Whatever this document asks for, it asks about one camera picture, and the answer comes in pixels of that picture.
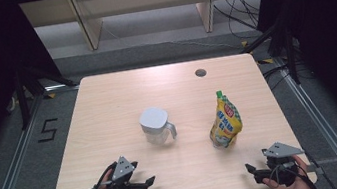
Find grey table cable hole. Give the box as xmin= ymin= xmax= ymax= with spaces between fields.
xmin=194 ymin=67 xmax=208 ymax=78

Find thin white floor cable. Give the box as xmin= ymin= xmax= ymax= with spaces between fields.
xmin=101 ymin=6 xmax=242 ymax=68

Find yellow seasoning pouch green cap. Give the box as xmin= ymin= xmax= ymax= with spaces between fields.
xmin=203 ymin=87 xmax=247 ymax=151

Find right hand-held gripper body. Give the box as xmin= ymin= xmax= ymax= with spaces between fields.
xmin=260 ymin=137 xmax=310 ymax=189

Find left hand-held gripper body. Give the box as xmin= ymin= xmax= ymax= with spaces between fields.
xmin=100 ymin=153 xmax=139 ymax=189

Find black metal stand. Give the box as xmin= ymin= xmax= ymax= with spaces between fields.
xmin=236 ymin=14 xmax=303 ymax=93
xmin=11 ymin=57 xmax=85 ymax=132

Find black floor cables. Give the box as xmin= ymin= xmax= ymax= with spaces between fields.
xmin=260 ymin=61 xmax=295 ymax=93

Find beige wooden desk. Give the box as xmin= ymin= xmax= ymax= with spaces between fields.
xmin=18 ymin=0 xmax=277 ymax=61

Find bundle of black cables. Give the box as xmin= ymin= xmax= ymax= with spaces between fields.
xmin=211 ymin=0 xmax=265 ymax=45

